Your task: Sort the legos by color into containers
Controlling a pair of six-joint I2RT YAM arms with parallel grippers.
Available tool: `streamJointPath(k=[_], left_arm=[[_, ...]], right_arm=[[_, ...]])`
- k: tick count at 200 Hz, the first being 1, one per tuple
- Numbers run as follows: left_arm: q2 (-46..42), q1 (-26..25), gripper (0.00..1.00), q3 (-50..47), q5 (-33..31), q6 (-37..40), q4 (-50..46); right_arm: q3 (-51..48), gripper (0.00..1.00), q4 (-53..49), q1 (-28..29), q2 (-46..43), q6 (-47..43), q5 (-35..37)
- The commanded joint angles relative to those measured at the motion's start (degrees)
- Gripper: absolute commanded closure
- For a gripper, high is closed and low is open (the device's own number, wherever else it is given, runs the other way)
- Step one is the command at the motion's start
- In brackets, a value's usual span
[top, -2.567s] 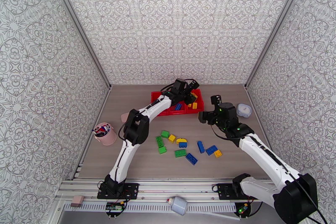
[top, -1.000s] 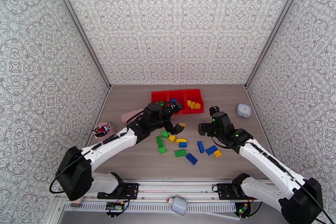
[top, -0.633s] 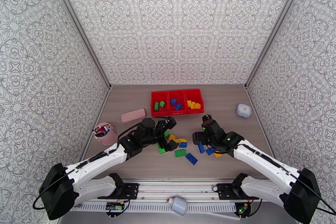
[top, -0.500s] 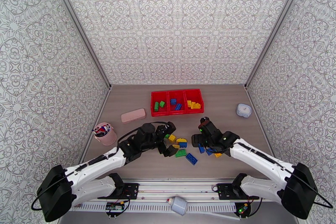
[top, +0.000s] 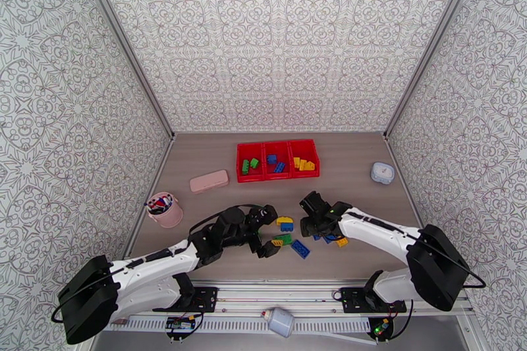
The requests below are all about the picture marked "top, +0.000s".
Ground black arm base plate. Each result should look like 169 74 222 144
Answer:
332 286 408 315
154 286 219 315

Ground aluminium mounting rail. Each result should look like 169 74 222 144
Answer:
96 279 474 318

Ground white plastic bottle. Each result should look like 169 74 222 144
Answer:
262 307 296 338

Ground white slotted cable duct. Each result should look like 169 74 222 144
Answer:
111 315 372 335

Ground long blue lego brick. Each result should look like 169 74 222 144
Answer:
291 240 312 259

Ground aluminium frame post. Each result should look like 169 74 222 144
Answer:
383 0 487 141
70 0 177 141

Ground pink bucket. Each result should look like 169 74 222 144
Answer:
147 192 184 229

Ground small white lidded container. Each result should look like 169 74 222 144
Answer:
370 162 395 185

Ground pink pencil case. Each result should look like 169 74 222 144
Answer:
189 169 230 194

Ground thin power wire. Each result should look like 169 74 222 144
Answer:
164 310 206 341
366 300 414 341

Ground aluminium table side rail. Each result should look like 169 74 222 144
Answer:
383 133 450 284
119 133 178 277

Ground small circuit board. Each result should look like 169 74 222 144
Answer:
370 317 392 338
165 314 198 332

